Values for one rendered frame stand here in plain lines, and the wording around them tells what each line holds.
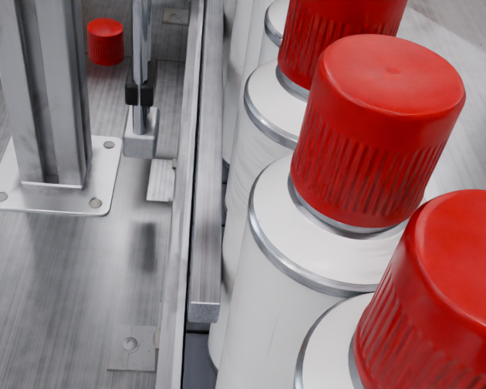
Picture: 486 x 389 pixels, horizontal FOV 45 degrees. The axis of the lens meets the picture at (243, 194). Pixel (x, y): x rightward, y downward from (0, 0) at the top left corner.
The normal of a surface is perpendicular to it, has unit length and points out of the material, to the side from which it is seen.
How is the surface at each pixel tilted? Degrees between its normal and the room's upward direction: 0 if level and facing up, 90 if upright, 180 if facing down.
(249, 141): 90
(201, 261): 0
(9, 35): 90
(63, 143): 90
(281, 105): 42
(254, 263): 90
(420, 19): 0
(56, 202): 0
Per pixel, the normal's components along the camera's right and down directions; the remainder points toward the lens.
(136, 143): 0.02, 0.70
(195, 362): 0.12, -0.70
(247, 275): -0.95, 0.12
